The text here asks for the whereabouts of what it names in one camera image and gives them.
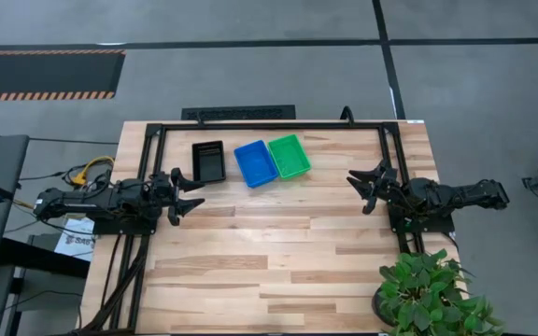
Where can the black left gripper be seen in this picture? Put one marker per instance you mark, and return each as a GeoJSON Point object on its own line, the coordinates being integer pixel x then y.
{"type": "Point", "coordinates": [161, 196]}

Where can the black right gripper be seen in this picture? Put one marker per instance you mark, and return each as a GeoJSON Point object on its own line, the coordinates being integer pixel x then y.
{"type": "Point", "coordinates": [390, 186]}

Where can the blue plastic basket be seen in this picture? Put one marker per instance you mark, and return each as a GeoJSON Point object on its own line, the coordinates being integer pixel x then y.
{"type": "Point", "coordinates": [256, 163]}
{"type": "Point", "coordinates": [264, 182]}

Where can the green plastic basket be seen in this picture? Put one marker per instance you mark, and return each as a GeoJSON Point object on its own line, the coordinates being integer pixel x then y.
{"type": "Point", "coordinates": [289, 156]}
{"type": "Point", "coordinates": [292, 176]}

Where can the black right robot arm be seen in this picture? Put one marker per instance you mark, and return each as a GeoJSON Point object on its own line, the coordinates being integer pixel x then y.
{"type": "Point", "coordinates": [460, 193]}

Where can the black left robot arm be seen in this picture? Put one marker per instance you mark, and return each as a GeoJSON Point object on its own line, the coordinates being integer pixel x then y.
{"type": "Point", "coordinates": [110, 200]}

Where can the black plastic tray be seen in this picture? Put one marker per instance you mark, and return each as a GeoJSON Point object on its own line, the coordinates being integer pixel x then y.
{"type": "Point", "coordinates": [208, 163]}

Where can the black floor grate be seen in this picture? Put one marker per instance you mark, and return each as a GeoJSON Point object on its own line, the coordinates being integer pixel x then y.
{"type": "Point", "coordinates": [238, 112]}

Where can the white printed paper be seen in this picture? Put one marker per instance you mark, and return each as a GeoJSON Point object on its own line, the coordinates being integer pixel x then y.
{"type": "Point", "coordinates": [75, 242]}

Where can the potted green plant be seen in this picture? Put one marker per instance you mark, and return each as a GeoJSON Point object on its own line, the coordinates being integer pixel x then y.
{"type": "Point", "coordinates": [423, 289]}

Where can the black hazard-striped floor mat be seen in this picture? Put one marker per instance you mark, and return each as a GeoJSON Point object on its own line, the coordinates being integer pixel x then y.
{"type": "Point", "coordinates": [40, 74]}

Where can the black metal table frame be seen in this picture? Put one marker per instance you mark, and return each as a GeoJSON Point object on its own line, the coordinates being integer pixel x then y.
{"type": "Point", "coordinates": [273, 126]}

